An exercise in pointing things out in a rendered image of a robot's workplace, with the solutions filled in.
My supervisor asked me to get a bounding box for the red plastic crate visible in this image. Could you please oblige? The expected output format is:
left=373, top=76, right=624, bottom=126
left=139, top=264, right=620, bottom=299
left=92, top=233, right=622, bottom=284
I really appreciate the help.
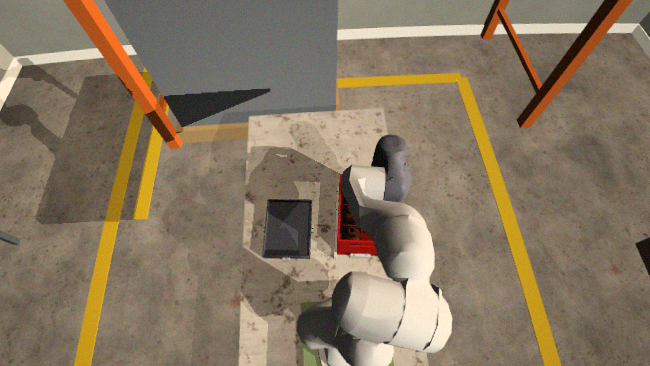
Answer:
left=337, top=174, right=378, bottom=256

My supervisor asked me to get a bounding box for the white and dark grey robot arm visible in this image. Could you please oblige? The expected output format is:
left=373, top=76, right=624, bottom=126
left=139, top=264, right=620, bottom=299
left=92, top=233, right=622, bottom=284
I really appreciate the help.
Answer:
left=297, top=135, right=452, bottom=366

